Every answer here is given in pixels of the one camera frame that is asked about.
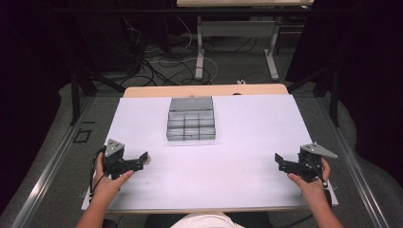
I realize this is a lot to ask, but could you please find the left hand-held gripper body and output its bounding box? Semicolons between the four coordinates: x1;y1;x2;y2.
102;139;138;181

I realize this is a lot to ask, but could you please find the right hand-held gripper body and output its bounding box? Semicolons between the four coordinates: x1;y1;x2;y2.
286;142;338;183

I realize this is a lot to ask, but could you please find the person's right hand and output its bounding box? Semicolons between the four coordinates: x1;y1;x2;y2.
287;157;333;203

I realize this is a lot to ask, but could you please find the person's left hand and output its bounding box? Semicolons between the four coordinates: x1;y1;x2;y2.
92;152;135;203

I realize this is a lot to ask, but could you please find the white table mat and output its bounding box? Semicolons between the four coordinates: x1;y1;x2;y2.
81;93;339;212

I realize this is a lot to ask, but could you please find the clear plastic compartment box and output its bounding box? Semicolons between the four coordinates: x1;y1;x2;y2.
165;96;217;143

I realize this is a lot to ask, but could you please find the black metal stand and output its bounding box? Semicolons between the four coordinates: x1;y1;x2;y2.
286;61;342;128
69;60;127;126

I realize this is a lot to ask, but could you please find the person's white shirt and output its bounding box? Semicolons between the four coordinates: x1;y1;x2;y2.
170;212;245;228

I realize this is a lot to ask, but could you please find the dark curtain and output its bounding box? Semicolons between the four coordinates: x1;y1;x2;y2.
0;0;77;217
284;0;403;188

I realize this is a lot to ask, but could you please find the white metal-legged desk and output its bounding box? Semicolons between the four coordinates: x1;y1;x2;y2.
176;0;316;82

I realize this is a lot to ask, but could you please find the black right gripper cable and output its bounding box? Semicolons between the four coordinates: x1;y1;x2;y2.
304;157;329;189

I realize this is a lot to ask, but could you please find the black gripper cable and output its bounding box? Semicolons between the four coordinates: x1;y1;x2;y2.
304;157;329;189
88;145;108;198

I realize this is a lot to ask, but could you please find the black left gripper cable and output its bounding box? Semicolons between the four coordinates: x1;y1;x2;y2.
88;145;108;198

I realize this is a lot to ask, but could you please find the metal floor rail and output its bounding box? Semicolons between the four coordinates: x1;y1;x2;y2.
10;95;97;228
315;94;392;228

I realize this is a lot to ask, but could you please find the tangle of floor cables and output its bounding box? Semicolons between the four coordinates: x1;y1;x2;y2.
122;15;259;87

